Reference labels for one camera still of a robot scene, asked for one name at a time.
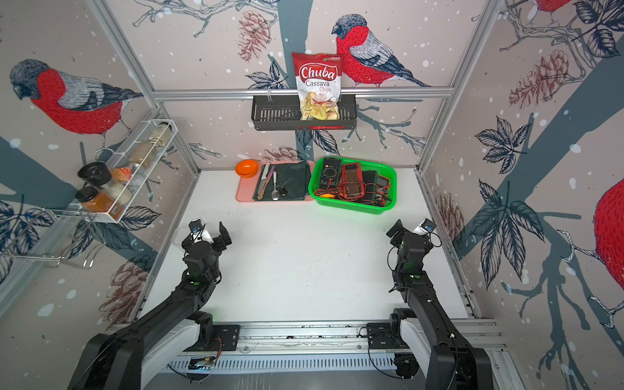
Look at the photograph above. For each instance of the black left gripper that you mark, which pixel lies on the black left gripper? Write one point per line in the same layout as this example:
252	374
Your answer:
221	244

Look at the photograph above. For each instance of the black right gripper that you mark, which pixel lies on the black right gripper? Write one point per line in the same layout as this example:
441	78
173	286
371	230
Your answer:
402	234

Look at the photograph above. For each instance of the red taped multimeter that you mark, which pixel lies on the red taped multimeter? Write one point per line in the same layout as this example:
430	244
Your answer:
352	185

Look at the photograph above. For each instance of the green-edged black multimeter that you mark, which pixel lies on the green-edged black multimeter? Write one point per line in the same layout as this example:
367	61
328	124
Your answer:
330	174

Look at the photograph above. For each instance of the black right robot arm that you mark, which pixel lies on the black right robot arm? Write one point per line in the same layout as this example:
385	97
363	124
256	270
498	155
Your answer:
446	358

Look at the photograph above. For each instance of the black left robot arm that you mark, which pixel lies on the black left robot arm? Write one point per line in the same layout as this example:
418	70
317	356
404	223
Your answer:
132	356

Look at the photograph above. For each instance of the clear plastic cup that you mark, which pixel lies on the clear plastic cup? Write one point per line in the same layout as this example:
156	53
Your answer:
179	235

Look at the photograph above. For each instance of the pink cutting board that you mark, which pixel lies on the pink cutting board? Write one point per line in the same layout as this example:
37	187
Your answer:
247	186

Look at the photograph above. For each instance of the orange bowl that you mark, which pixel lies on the orange bowl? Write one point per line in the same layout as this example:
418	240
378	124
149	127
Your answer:
247	168

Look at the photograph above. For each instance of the dark green cloth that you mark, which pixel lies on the dark green cloth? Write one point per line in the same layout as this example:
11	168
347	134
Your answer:
295	177

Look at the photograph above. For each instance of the amber spice jar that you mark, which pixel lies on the amber spice jar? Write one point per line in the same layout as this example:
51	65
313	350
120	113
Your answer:
94	200

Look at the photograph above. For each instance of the black-lid spice jar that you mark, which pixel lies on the black-lid spice jar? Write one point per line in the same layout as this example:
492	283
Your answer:
96	174

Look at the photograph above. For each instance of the chuba cassava chips bag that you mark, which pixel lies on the chuba cassava chips bag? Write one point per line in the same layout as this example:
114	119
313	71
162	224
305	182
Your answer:
318	79

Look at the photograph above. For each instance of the gold-handled knife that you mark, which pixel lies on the gold-handled knife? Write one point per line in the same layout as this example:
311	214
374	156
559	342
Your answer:
264	181

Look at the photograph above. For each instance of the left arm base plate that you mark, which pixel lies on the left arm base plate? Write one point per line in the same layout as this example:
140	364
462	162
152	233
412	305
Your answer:
215	338

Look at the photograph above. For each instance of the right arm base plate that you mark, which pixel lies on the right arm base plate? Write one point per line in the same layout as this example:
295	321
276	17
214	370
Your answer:
381	336

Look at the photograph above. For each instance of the white-handled spoon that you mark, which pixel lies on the white-handled spoon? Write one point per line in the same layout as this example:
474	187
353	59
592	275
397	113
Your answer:
275	193

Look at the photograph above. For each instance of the white wire spice rack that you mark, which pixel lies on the white wire spice rack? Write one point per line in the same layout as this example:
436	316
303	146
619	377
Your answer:
131	167

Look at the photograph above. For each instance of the black wall basket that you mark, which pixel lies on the black wall basket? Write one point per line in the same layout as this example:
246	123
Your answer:
282	113

